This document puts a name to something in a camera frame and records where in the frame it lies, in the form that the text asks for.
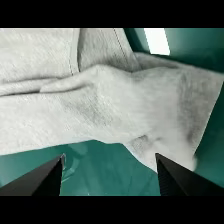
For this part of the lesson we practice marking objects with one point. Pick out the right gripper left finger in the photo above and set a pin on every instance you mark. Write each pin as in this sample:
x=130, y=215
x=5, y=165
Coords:
x=43, y=181

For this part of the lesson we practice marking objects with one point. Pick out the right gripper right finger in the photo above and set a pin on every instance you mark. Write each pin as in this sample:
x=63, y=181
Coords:
x=183, y=181

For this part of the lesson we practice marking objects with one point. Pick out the light grey shirt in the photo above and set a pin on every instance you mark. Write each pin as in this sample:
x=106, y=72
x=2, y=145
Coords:
x=100, y=100

